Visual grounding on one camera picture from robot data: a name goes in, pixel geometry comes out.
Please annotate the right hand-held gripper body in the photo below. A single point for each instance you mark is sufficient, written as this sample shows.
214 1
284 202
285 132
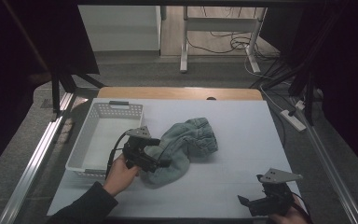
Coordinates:
275 197

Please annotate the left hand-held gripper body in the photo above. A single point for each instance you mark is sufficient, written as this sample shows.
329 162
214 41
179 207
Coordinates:
135 152

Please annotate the blue denim pants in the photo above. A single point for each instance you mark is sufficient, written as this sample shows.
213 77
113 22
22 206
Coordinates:
183 143

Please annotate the white perforated plastic basket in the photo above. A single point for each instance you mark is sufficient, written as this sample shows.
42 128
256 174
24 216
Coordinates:
102 137

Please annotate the person's right hand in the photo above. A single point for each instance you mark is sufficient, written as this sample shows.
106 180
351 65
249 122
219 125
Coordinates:
289 217

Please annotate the person's left hand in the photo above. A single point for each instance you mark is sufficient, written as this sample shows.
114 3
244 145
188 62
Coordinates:
119 175

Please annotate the wooden table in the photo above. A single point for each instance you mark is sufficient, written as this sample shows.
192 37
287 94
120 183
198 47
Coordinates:
174 92

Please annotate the white table cover board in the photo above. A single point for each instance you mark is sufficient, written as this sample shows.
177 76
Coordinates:
230 130

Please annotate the white power strip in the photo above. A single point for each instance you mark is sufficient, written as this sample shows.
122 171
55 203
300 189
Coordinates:
293 120

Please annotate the black metal stand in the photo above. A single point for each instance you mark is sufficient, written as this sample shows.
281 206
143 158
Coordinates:
309 90
56 90

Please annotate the white cabinet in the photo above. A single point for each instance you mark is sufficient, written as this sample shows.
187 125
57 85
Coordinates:
118 28

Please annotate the black curtain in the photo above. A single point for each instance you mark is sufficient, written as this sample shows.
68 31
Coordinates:
15 62
348 77

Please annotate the aluminium frame rail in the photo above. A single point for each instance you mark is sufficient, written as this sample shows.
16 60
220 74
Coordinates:
329 168
34 168

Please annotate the white desk frame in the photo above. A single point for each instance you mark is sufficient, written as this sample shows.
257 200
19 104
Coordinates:
184 40

